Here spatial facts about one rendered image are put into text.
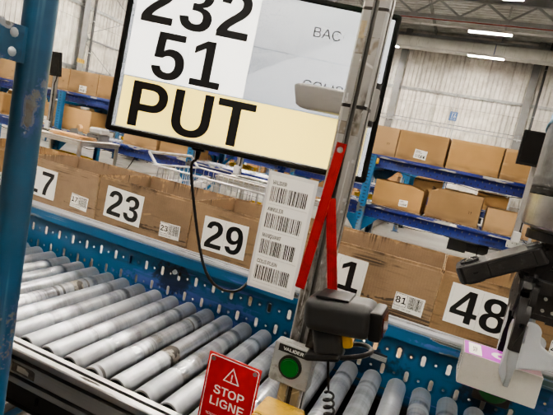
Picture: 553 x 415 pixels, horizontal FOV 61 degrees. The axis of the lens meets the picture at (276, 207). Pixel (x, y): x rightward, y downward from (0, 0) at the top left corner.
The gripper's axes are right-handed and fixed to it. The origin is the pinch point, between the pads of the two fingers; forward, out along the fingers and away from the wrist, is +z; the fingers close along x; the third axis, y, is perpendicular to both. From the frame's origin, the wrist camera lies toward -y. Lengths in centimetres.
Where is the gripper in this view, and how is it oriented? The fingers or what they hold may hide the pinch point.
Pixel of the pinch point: (499, 366)
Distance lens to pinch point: 76.4
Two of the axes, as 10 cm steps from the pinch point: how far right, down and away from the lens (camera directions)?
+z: -2.0, 9.7, 1.3
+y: 9.1, 2.4, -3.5
